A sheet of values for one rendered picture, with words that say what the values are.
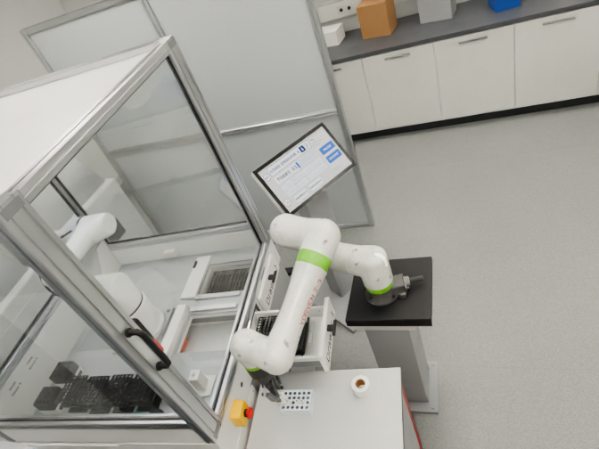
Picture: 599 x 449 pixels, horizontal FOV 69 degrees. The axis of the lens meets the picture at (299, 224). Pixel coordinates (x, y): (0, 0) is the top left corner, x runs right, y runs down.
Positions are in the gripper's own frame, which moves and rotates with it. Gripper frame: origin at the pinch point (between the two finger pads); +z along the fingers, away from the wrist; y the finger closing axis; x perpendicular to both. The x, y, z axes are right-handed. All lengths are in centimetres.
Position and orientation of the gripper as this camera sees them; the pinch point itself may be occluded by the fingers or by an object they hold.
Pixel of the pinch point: (280, 396)
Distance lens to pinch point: 179.9
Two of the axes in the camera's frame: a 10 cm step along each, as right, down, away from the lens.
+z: 3.0, 7.4, 6.0
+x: -9.4, 1.2, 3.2
